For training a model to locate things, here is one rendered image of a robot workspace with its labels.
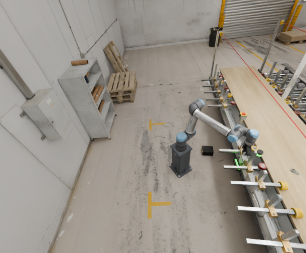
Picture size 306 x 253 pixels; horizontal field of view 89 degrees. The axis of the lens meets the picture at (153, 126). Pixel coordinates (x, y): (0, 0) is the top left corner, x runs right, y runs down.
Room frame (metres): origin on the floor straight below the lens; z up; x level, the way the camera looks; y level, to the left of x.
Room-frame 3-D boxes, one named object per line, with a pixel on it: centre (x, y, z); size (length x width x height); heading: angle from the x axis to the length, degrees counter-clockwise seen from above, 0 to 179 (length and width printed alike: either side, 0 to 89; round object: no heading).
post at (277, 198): (0.44, -0.96, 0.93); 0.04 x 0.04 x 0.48; 78
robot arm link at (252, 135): (0.98, -0.99, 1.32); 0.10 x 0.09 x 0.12; 35
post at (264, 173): (0.68, -1.01, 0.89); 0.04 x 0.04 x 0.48; 78
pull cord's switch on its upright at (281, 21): (3.21, -2.67, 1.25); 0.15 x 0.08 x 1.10; 168
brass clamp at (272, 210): (0.42, -0.96, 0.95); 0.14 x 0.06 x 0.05; 168
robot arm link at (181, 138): (1.54, -0.40, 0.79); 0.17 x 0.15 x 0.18; 125
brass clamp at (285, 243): (0.17, -0.90, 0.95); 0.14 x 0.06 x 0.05; 168
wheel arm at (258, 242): (0.16, -0.87, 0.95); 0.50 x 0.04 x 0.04; 78
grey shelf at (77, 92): (2.98, 1.20, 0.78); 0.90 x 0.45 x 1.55; 175
